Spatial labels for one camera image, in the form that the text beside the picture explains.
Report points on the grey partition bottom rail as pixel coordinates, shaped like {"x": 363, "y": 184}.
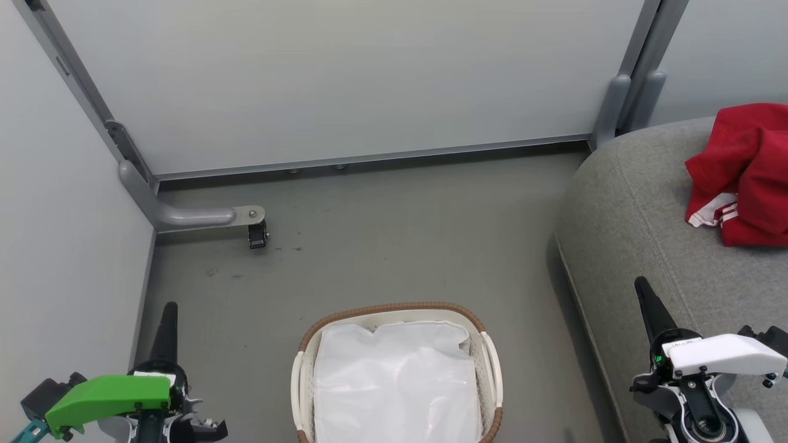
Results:
{"x": 369, "y": 158}

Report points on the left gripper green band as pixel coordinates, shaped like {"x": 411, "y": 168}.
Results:
{"x": 104, "y": 397}

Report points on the white laundry basket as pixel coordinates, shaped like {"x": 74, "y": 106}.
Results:
{"x": 308, "y": 363}

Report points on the grey partition post with hinge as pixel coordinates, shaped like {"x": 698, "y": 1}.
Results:
{"x": 80, "y": 80}

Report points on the grey metal partition foot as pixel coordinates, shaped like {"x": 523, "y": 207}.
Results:
{"x": 184, "y": 216}

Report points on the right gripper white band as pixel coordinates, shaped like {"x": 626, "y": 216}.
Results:
{"x": 720, "y": 354}

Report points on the black caster wheel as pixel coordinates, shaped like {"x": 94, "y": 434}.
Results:
{"x": 258, "y": 237}

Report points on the grey fabric sofa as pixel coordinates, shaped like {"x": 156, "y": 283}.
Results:
{"x": 634, "y": 246}

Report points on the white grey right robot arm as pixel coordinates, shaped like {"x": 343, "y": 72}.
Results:
{"x": 745, "y": 427}

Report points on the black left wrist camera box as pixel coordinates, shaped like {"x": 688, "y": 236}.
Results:
{"x": 46, "y": 394}

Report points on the white basket liner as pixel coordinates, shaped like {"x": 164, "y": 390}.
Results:
{"x": 394, "y": 381}

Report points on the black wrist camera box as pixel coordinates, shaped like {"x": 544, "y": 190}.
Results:
{"x": 46, "y": 394}
{"x": 769, "y": 338}

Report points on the red clothing with white stripes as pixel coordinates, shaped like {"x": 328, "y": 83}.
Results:
{"x": 757, "y": 178}

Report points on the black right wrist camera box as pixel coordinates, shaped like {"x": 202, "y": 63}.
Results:
{"x": 769, "y": 338}

